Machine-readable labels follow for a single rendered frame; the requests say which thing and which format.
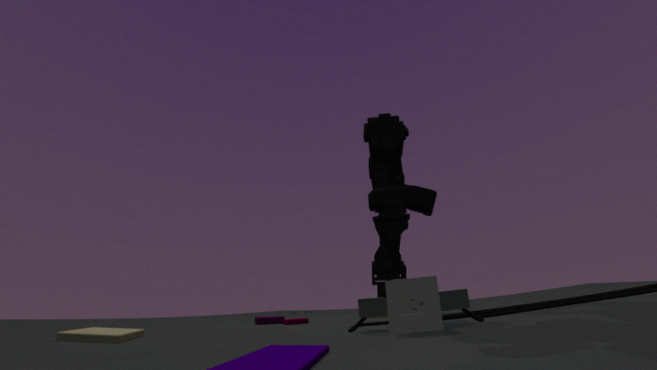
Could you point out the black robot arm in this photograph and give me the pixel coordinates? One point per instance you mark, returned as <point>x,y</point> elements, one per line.
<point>386,135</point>

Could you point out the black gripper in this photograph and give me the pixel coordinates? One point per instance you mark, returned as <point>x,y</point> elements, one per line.
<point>390,199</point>

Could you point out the flat olive-tan slab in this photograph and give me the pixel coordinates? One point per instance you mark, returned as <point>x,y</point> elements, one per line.
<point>100,335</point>

